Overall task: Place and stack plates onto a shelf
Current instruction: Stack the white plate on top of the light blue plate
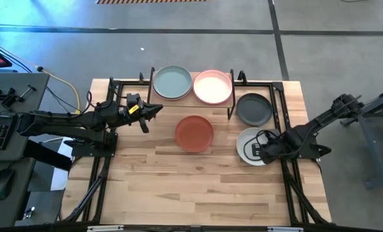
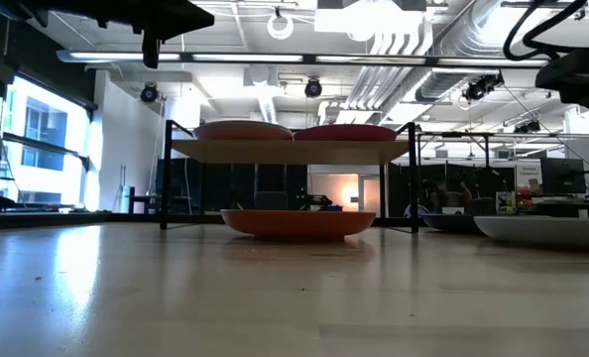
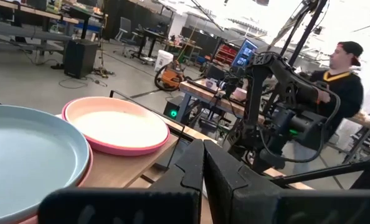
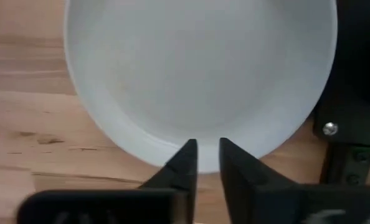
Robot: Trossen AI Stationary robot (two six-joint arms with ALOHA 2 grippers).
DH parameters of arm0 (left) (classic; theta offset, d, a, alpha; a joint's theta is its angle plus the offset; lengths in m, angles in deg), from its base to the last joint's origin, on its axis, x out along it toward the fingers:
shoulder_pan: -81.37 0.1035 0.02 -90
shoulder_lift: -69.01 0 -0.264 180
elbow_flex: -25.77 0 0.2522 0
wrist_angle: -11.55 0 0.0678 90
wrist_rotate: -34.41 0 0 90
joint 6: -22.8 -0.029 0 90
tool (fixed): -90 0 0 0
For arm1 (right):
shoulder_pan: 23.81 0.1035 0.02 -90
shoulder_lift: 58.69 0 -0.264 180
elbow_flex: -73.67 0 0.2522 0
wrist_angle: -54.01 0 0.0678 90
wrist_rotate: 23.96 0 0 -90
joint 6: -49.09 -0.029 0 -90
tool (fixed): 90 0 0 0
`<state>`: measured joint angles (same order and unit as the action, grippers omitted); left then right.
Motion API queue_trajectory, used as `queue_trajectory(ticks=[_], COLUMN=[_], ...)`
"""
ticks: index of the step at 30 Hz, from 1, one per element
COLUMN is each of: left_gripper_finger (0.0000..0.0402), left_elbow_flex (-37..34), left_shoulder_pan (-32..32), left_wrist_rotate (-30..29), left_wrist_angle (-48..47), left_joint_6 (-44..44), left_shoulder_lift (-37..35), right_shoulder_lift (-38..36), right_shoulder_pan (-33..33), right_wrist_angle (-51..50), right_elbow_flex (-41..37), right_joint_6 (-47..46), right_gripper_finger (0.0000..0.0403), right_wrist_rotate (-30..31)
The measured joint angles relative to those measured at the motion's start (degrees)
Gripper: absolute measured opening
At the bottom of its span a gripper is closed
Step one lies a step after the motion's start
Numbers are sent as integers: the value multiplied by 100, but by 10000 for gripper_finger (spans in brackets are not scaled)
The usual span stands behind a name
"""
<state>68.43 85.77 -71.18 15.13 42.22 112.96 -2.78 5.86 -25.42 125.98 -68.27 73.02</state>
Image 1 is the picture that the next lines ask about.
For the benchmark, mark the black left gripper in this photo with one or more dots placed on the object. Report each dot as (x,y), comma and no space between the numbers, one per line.
(123,117)

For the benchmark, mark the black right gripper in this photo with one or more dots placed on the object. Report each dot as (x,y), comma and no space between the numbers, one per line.
(270,150)

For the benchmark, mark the light grey plate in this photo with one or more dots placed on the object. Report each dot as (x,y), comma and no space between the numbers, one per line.
(240,145)

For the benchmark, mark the dark grey plate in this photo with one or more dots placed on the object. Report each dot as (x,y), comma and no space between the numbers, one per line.
(254,109)

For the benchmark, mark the teal plate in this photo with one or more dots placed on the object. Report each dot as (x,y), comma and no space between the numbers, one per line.
(172,82)

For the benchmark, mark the dark orange plate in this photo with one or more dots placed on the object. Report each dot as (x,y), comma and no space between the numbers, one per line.
(194,134)

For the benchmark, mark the pale peach plate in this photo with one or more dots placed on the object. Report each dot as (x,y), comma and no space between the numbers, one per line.
(212,87)

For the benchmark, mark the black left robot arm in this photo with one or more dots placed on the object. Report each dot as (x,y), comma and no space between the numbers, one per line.
(65,124)

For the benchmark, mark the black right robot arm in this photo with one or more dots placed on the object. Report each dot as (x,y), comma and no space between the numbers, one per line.
(323,119)

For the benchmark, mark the wooden shelf black metal legs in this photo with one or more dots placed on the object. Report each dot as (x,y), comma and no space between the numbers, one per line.
(191,103)

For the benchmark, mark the yellow label tag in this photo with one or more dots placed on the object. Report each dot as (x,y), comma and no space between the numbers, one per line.
(133,109)

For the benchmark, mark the white sheet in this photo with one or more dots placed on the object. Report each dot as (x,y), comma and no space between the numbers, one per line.
(61,174)

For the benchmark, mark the black bar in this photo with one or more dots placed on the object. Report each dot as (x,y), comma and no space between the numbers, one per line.
(46,154)

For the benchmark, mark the grey metal stand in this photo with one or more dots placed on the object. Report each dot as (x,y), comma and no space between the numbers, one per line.
(378,167)

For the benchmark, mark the black clamp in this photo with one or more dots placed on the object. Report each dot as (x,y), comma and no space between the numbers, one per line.
(8,98)

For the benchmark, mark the grey desk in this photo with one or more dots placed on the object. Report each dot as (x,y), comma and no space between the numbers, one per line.
(11,79)

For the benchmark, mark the small silver clamp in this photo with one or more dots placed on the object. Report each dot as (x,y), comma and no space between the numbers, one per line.
(28,213)

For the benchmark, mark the black computer mouse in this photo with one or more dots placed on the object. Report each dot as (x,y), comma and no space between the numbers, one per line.
(3,182)

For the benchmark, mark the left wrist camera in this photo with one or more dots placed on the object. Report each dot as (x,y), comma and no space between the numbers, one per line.
(133,100)

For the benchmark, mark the silver metal bracket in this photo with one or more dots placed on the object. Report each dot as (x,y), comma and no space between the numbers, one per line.
(285,229)
(104,228)

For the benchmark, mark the black aluminium table frame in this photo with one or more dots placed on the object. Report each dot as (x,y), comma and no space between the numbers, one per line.
(165,229)

